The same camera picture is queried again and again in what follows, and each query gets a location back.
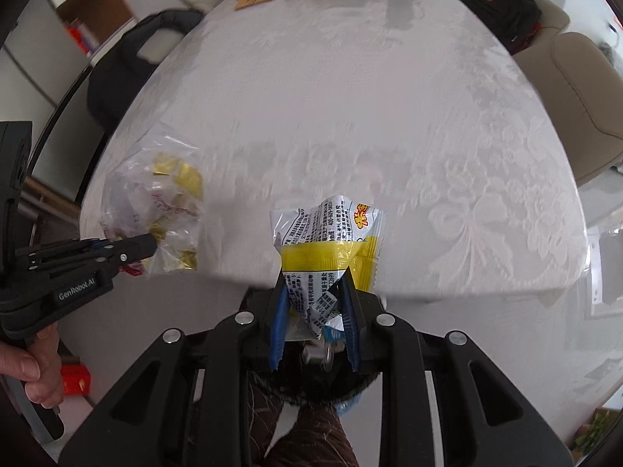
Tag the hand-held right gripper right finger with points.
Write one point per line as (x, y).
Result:
(348, 323)

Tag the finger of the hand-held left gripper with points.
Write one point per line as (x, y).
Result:
(63, 248)
(131, 250)

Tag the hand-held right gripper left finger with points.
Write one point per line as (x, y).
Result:
(277, 323)

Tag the clear bag with yellow wrappers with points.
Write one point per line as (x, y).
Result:
(155, 194)

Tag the yellow white snack wrapper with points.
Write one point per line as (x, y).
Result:
(326, 253)

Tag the person's left hand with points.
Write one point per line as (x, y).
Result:
(41, 369)

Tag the red box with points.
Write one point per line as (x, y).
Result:
(75, 382)

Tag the person's patterned trousers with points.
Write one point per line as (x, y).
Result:
(311, 438)

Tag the black jacket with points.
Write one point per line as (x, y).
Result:
(121, 87)

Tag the grey cabinet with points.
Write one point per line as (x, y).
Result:
(29, 82)

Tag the white lace tablecloth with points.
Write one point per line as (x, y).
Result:
(389, 107)

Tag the wooden open shelf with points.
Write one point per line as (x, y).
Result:
(112, 0)

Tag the green leafy vegetables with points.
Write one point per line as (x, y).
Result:
(598, 428)

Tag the black backpack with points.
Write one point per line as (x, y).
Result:
(501, 9)

